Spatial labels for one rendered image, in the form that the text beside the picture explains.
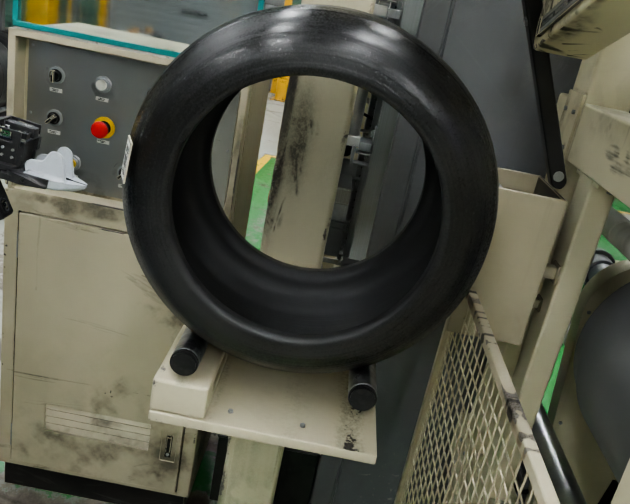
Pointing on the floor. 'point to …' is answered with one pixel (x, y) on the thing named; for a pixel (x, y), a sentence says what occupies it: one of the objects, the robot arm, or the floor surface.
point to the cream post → (296, 229)
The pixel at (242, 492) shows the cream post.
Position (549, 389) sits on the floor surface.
